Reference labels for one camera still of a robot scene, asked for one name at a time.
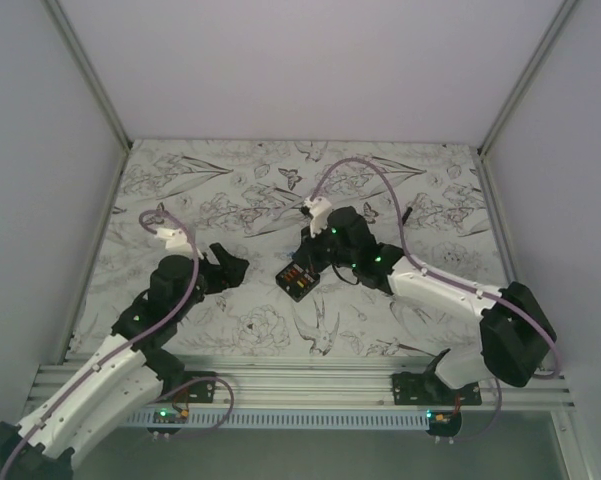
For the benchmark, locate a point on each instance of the perforated cable duct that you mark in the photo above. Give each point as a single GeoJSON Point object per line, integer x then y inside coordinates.
{"type": "Point", "coordinates": [290, 419]}

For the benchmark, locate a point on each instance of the left controller board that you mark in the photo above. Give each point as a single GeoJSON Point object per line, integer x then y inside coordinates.
{"type": "Point", "coordinates": [164, 416]}

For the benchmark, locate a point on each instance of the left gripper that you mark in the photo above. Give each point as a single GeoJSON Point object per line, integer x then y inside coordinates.
{"type": "Point", "coordinates": [227, 273]}

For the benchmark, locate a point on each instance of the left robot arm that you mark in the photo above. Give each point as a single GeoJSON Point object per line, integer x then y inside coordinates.
{"type": "Point", "coordinates": [128, 371]}

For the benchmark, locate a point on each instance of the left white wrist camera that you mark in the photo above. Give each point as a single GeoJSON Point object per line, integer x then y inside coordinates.
{"type": "Point", "coordinates": [175, 240]}

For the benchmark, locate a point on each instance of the right controller board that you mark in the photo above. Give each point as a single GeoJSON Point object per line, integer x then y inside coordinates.
{"type": "Point", "coordinates": [442, 417]}

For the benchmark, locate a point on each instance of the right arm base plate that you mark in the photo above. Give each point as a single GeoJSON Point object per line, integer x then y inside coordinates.
{"type": "Point", "coordinates": [426, 389]}

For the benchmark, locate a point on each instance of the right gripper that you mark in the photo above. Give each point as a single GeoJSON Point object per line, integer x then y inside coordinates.
{"type": "Point", "coordinates": [306, 253]}

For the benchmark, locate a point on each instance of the controller board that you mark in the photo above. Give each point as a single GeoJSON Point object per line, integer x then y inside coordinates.
{"type": "Point", "coordinates": [442, 417]}
{"type": "Point", "coordinates": [164, 416]}

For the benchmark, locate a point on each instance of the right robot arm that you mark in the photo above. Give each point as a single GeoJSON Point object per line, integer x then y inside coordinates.
{"type": "Point", "coordinates": [515, 335]}

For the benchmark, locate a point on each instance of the black fuse box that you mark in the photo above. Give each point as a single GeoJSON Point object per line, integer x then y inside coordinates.
{"type": "Point", "coordinates": [297, 282]}

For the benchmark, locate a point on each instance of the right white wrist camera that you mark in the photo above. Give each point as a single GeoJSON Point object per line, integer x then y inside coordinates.
{"type": "Point", "coordinates": [318, 210]}

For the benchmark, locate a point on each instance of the aluminium rail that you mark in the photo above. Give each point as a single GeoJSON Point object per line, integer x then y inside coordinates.
{"type": "Point", "coordinates": [303, 382]}

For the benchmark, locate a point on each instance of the black handled tool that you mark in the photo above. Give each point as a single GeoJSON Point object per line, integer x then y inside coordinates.
{"type": "Point", "coordinates": [406, 214]}

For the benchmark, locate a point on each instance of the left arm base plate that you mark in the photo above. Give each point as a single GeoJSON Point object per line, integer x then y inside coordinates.
{"type": "Point", "coordinates": [189, 387]}

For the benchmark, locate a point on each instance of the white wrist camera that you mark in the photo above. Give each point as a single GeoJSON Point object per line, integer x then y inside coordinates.
{"type": "Point", "coordinates": [318, 210]}
{"type": "Point", "coordinates": [175, 240]}

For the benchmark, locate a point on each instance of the open end wrench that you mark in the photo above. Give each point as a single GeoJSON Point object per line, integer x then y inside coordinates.
{"type": "Point", "coordinates": [295, 204]}

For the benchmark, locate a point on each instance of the floral table mat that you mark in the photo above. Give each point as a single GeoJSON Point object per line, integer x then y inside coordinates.
{"type": "Point", "coordinates": [223, 191]}

